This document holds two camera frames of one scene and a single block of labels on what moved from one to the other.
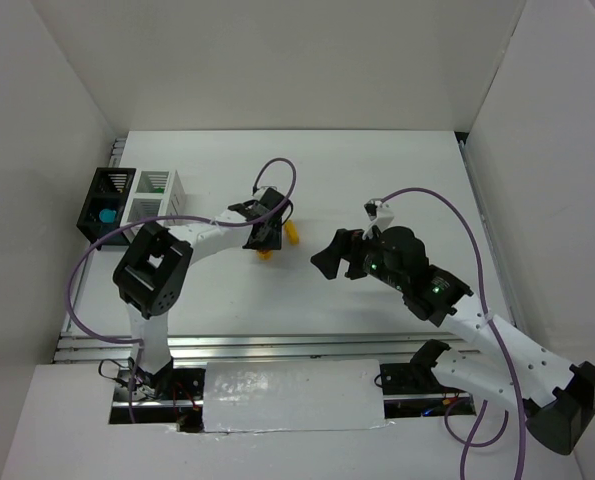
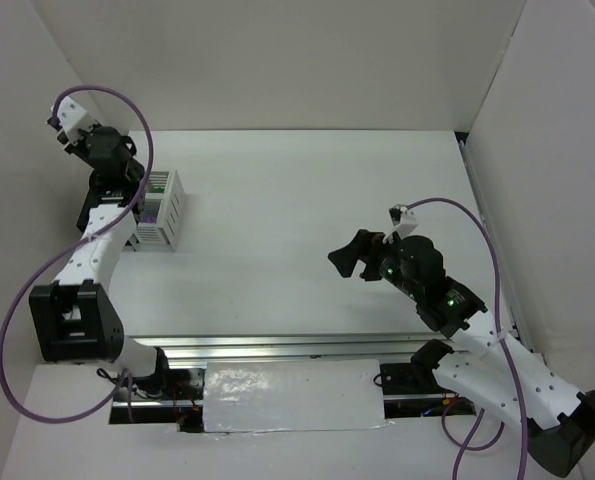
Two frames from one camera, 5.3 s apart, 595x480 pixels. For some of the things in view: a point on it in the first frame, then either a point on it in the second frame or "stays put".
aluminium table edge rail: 385,348 stays put
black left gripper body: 265,236 -> 70,144
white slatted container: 155,193 stays put
